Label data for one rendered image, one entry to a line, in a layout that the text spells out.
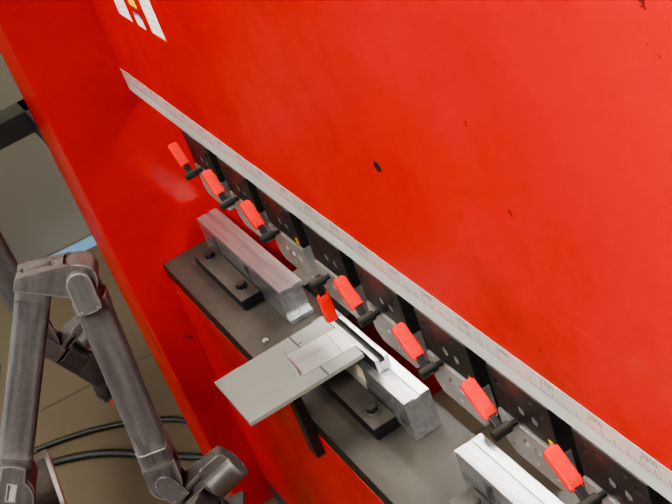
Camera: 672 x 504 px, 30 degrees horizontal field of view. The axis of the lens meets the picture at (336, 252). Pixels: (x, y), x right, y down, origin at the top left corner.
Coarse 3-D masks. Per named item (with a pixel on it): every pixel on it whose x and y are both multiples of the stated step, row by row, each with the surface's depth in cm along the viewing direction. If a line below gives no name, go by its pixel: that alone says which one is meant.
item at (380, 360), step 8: (336, 320) 260; (344, 320) 258; (344, 328) 257; (352, 328) 255; (352, 336) 254; (360, 336) 252; (368, 344) 249; (368, 352) 247; (376, 352) 247; (384, 352) 245; (368, 360) 247; (376, 360) 244; (384, 360) 244; (376, 368) 245; (384, 368) 245
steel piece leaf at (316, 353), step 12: (324, 336) 255; (300, 348) 254; (312, 348) 253; (324, 348) 252; (336, 348) 251; (288, 360) 249; (300, 360) 251; (312, 360) 250; (324, 360) 248; (300, 372) 248
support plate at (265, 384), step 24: (312, 336) 257; (264, 360) 255; (336, 360) 248; (216, 384) 254; (240, 384) 251; (264, 384) 249; (288, 384) 246; (312, 384) 244; (240, 408) 245; (264, 408) 242
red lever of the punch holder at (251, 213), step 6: (240, 204) 246; (246, 204) 245; (252, 204) 246; (246, 210) 245; (252, 210) 245; (246, 216) 245; (252, 216) 244; (258, 216) 244; (252, 222) 244; (258, 222) 244; (264, 222) 244; (258, 228) 244; (264, 228) 244; (264, 234) 243; (270, 234) 243; (276, 234) 244; (264, 240) 243; (270, 240) 244
